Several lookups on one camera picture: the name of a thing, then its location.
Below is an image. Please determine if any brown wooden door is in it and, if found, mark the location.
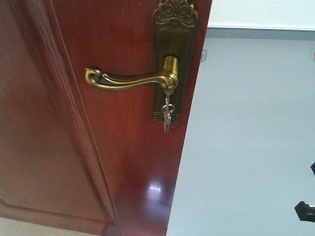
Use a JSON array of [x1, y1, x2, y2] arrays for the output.
[[0, 0, 212, 236]]

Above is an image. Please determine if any dark robot part right edge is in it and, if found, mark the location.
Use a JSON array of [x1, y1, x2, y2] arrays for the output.
[[311, 163, 315, 175]]

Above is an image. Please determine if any black robot part lower right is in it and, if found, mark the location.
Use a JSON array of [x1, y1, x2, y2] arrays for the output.
[[294, 201, 315, 222]]

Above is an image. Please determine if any silver key bunch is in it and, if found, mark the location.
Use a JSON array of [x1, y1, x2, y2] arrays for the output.
[[161, 89, 175, 133]]

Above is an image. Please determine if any plywood base platform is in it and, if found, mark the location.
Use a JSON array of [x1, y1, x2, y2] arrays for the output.
[[0, 217, 93, 236]]

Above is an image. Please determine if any brass door handle inner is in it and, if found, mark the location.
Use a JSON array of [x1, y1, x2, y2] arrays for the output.
[[85, 56, 179, 91]]

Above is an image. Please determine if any brass handle backplate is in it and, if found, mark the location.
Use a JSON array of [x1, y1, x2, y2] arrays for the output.
[[154, 0, 198, 124]]

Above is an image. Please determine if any white wall baseboard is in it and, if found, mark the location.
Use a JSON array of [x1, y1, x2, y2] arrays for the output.
[[207, 23, 315, 31]]

